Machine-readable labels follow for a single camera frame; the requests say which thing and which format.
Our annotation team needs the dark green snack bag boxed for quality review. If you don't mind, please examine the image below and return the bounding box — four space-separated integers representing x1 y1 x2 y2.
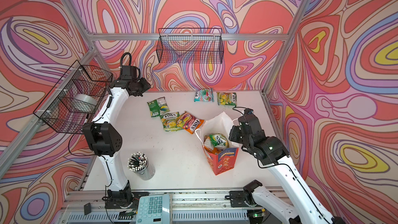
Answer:
147 97 170 118

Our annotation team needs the red white paper bag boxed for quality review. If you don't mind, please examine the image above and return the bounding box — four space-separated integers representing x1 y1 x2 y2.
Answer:
195 112 239 175

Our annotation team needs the yellow green mango snack bag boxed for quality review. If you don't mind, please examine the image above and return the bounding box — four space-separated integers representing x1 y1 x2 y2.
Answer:
203 133 229 155

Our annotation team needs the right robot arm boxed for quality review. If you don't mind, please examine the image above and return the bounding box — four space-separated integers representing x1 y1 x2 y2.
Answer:
229 109 344 224

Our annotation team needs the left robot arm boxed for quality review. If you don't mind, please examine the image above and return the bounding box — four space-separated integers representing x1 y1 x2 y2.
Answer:
82 65 150 209

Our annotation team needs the yellow green lemon snack bag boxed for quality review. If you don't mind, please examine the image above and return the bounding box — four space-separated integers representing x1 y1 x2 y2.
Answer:
217 92 237 107

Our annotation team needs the teal mint snack bag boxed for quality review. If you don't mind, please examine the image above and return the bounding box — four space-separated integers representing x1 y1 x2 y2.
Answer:
194 88 214 102

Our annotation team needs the green spring tea snack bag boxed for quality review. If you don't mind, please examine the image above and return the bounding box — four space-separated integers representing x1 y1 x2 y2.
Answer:
160 112 182 132

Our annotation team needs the orange snack bag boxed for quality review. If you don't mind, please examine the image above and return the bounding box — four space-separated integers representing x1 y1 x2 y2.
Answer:
176 112 205 134

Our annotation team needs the white tape roll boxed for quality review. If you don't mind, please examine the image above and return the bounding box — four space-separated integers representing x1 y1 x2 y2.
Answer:
71 94 97 114

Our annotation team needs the black marker in basket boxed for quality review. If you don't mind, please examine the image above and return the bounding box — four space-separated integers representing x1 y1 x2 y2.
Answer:
81 118 88 133

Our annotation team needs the pen cup with pens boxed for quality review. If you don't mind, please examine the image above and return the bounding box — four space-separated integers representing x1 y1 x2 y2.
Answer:
127 151 155 180

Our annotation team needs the teal calculator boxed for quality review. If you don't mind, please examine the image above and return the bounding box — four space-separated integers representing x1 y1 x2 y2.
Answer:
135 194 173 224

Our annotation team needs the back wire basket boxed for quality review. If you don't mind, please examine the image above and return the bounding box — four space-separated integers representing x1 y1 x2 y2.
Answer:
156 28 224 64

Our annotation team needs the wire basket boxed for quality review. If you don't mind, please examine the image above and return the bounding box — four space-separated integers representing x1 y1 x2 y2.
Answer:
34 60 113 134
156 28 224 64

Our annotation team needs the left wire basket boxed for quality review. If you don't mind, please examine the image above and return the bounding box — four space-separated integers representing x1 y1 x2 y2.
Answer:
34 60 113 134

